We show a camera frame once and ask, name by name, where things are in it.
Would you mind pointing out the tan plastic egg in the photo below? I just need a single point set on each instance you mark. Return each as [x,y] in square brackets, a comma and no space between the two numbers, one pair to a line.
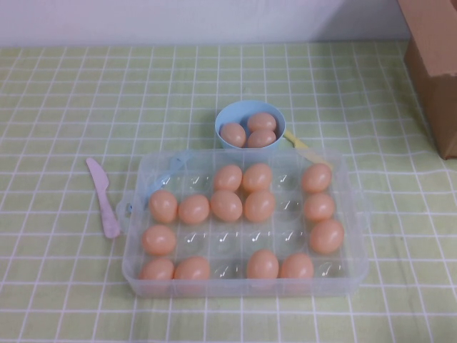
[259,206]
[327,236]
[257,177]
[297,266]
[228,177]
[319,207]
[261,139]
[163,206]
[192,268]
[194,209]
[156,269]
[159,239]
[261,121]
[262,264]
[232,134]
[226,205]
[316,178]

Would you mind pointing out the clear plastic egg box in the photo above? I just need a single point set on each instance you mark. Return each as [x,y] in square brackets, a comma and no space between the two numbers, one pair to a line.
[285,288]

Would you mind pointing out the brown cardboard box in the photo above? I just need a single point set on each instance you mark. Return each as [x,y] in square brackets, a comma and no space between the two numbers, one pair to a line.
[435,43]

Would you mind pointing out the light blue plastic bowl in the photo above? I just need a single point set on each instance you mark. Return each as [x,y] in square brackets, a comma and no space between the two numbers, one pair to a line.
[235,110]

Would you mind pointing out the yellow plastic toy knife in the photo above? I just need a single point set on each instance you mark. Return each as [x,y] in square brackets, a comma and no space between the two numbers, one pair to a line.
[294,140]

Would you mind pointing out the pink plastic toy knife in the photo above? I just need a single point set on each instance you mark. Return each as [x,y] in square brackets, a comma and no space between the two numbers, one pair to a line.
[103,200]

